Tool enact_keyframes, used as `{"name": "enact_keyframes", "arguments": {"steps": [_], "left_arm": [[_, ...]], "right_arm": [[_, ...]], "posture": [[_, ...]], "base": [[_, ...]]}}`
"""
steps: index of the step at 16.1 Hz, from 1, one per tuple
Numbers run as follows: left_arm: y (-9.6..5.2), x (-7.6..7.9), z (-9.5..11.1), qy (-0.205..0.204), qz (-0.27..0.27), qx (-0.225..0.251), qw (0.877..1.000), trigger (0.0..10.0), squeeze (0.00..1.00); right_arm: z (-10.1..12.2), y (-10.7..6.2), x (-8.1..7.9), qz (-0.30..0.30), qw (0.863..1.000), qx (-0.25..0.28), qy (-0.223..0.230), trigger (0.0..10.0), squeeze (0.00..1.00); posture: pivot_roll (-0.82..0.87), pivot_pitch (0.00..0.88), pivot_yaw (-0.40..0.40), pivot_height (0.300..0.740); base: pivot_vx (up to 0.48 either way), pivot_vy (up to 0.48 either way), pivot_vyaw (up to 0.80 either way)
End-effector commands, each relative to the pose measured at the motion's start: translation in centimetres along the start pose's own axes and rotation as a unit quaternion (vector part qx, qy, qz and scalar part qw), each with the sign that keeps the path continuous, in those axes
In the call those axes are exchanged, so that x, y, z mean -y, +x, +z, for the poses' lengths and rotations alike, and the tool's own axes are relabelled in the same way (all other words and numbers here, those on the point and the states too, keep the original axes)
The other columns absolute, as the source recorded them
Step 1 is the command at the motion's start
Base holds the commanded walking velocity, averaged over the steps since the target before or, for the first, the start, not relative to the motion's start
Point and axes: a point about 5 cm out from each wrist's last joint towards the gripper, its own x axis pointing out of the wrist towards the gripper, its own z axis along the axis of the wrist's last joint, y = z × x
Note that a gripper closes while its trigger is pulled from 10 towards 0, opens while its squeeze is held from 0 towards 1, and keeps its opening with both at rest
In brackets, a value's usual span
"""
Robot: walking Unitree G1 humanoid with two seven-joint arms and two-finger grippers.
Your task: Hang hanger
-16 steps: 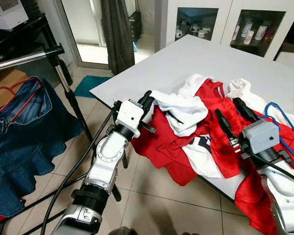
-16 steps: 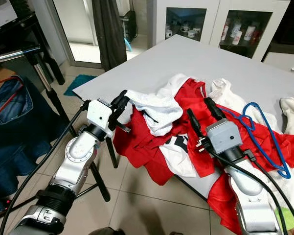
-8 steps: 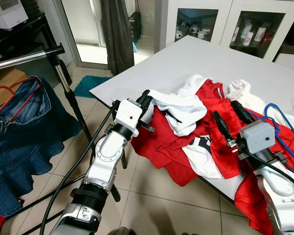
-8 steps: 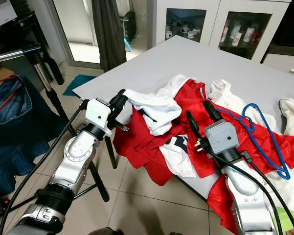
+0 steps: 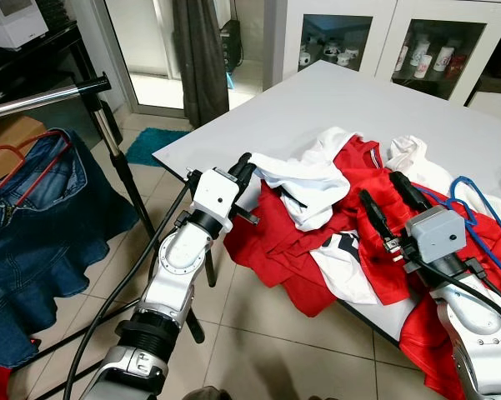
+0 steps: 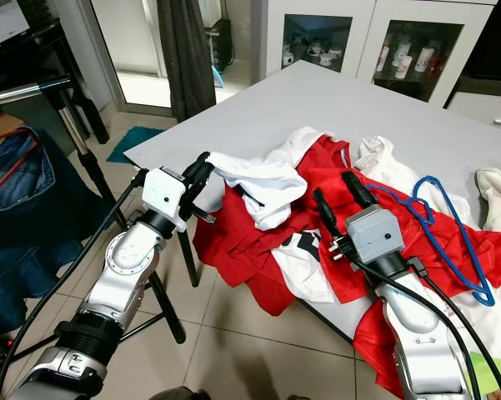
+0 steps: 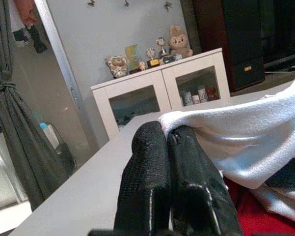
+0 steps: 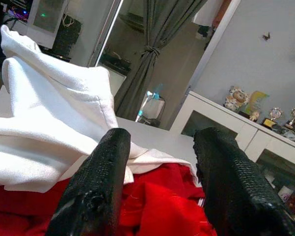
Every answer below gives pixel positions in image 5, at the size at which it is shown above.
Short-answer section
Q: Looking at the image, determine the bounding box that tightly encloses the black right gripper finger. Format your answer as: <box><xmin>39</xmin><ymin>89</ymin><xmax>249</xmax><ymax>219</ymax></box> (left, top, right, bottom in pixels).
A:
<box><xmin>389</xmin><ymin>171</ymin><xmax>435</xmax><ymax>214</ymax></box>
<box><xmin>358</xmin><ymin>188</ymin><xmax>401</xmax><ymax>261</ymax></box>

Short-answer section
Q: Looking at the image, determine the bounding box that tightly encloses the red striped polo shirt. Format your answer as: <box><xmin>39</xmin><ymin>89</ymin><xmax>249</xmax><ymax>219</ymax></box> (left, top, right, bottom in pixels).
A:
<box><xmin>329</xmin><ymin>137</ymin><xmax>501</xmax><ymax>400</ymax></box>

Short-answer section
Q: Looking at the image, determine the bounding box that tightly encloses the blue plastic clothes hanger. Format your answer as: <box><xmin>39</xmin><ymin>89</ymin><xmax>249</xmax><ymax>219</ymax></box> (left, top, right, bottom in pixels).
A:
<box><xmin>417</xmin><ymin>175</ymin><xmax>501</xmax><ymax>286</ymax></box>

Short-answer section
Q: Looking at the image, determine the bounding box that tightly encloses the black table leg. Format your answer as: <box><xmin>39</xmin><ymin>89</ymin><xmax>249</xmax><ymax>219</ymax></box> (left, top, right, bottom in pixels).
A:
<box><xmin>202</xmin><ymin>242</ymin><xmax>218</xmax><ymax>289</ymax></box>

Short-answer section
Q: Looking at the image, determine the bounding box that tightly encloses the teal floor mat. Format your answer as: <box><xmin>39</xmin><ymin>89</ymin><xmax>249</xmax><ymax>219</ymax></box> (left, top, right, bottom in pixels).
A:
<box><xmin>123</xmin><ymin>127</ymin><xmax>193</xmax><ymax>168</ymax></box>

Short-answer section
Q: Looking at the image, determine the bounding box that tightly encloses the dark grey curtain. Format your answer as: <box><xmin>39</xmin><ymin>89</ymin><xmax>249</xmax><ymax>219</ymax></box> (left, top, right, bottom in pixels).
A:
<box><xmin>171</xmin><ymin>0</ymin><xmax>231</xmax><ymax>128</ymax></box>

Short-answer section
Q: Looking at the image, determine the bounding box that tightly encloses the black device with light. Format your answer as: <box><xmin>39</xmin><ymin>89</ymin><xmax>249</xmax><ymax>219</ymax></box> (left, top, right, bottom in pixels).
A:
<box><xmin>221</xmin><ymin>17</ymin><xmax>243</xmax><ymax>73</ymax></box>

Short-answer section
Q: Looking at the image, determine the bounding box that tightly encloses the black clothes rack stand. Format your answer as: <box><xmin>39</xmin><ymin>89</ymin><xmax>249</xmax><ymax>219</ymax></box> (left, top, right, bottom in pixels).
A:
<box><xmin>0</xmin><ymin>71</ymin><xmax>206</xmax><ymax>393</ymax></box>

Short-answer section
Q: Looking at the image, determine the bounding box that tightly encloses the white bottle red label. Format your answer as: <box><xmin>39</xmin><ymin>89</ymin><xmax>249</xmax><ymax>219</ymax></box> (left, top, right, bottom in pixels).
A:
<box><xmin>410</xmin><ymin>40</ymin><xmax>427</xmax><ymax>73</ymax></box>
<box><xmin>433</xmin><ymin>45</ymin><xmax>453</xmax><ymax>78</ymax></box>
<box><xmin>393</xmin><ymin>43</ymin><xmax>408</xmax><ymax>74</ymax></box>

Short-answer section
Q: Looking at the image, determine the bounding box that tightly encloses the dark TV stand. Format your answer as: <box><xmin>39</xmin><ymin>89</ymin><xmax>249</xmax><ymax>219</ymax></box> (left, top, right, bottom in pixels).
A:
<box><xmin>471</xmin><ymin>25</ymin><xmax>501</xmax><ymax>126</ymax></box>

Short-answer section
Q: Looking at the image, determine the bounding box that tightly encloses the white glass door cabinet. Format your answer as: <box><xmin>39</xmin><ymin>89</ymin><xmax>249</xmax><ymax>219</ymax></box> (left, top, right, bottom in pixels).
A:
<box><xmin>267</xmin><ymin>0</ymin><xmax>501</xmax><ymax>108</ymax></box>

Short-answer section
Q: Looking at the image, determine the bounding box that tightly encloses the blue denim garment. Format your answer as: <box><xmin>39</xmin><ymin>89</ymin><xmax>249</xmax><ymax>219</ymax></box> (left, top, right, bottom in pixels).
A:
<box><xmin>0</xmin><ymin>127</ymin><xmax>139</xmax><ymax>370</ymax></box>

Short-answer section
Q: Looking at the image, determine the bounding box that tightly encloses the white cardboard box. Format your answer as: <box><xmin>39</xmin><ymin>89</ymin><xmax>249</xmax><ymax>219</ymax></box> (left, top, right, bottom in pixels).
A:
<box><xmin>0</xmin><ymin>0</ymin><xmax>49</xmax><ymax>49</ymax></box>

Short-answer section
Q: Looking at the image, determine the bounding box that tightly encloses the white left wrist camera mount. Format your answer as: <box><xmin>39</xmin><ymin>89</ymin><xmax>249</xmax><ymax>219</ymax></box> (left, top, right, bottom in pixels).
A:
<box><xmin>190</xmin><ymin>167</ymin><xmax>241</xmax><ymax>237</ymax></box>

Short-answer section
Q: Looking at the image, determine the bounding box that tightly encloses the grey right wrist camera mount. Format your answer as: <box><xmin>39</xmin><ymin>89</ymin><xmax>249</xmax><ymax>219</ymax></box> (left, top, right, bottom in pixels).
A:
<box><xmin>404</xmin><ymin>204</ymin><xmax>469</xmax><ymax>273</ymax></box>

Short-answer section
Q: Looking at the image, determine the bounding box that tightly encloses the white drawer with handle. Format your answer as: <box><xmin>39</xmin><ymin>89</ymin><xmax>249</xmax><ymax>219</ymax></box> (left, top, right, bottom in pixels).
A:
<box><xmin>471</xmin><ymin>92</ymin><xmax>501</xmax><ymax>126</ymax></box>

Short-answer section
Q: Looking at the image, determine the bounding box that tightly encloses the red wire clothes hanger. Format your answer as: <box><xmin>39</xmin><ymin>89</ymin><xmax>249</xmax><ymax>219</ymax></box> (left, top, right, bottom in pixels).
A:
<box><xmin>0</xmin><ymin>129</ymin><xmax>73</xmax><ymax>209</ymax></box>

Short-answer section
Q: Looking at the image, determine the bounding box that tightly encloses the chrome clothes rail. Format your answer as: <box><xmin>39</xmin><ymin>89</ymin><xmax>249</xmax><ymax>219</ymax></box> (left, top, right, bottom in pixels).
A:
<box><xmin>0</xmin><ymin>73</ymin><xmax>111</xmax><ymax>118</ymax></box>

